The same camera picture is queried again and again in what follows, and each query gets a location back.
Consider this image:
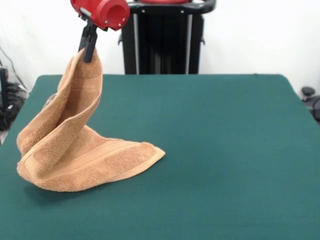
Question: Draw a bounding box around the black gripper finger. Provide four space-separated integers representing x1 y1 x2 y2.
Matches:
83 24 99 63
77 23 91 53

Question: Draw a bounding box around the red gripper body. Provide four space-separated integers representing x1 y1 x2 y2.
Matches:
69 0 131 32

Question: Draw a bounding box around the tan terry towel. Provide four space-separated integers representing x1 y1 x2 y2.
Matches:
16 47 167 194

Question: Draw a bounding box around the black equipment box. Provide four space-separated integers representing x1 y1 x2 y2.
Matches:
0 66 11 111

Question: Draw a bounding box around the dark green tablecloth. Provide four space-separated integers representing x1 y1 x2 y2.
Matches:
0 73 320 240

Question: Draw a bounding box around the grey stand base black knob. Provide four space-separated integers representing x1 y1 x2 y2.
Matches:
301 86 320 118

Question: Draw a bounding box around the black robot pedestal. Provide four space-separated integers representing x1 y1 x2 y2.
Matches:
117 0 217 75

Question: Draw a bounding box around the grey wall cable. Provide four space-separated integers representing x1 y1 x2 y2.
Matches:
0 46 27 91

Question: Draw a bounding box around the black cable bundle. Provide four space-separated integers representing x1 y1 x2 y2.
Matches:
0 82 28 132

